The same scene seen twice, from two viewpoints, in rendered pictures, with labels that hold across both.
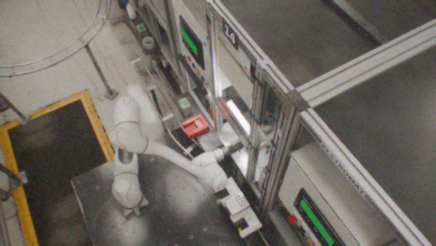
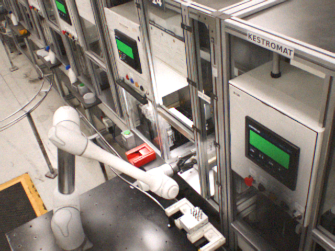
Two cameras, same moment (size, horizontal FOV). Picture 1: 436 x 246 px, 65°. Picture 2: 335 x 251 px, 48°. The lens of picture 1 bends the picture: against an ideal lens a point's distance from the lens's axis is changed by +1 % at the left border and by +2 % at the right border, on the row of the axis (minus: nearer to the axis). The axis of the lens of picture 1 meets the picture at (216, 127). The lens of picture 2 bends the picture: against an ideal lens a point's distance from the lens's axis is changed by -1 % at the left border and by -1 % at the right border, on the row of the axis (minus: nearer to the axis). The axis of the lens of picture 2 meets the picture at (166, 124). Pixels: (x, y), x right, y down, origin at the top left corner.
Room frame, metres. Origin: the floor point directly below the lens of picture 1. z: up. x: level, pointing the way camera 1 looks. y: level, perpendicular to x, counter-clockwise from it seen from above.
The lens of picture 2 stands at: (-0.65, 0.03, 2.54)
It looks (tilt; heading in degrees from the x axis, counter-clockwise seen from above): 37 degrees down; 357
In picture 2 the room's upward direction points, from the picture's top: 9 degrees counter-clockwise
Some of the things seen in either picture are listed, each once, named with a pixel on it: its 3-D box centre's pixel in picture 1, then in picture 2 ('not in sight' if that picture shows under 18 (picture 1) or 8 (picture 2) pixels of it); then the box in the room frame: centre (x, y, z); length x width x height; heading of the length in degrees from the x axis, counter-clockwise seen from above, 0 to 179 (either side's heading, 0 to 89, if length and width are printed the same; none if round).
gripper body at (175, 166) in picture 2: (227, 150); (176, 166); (0.99, -0.06, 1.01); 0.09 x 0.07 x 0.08; 115
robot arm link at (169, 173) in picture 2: (217, 155); (166, 171); (0.95, 0.00, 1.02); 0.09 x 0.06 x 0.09; 25
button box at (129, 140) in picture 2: (186, 107); (129, 139); (1.38, 0.20, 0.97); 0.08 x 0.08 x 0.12; 25
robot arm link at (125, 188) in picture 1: (125, 190); (66, 226); (0.83, 0.63, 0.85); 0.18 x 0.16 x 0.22; 6
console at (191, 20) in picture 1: (209, 36); (144, 47); (1.42, 0.00, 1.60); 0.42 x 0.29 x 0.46; 25
